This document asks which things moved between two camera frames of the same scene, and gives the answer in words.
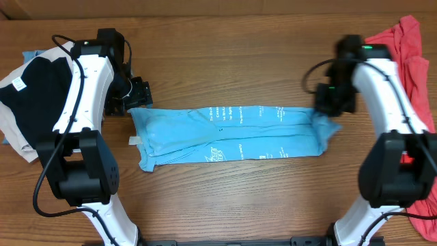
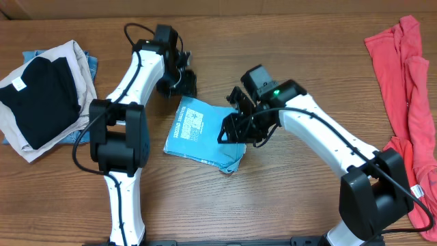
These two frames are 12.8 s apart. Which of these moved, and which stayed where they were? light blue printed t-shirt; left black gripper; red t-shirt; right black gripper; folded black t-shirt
Moved: left black gripper; light blue printed t-shirt; right black gripper
Stayed: folded black t-shirt; red t-shirt
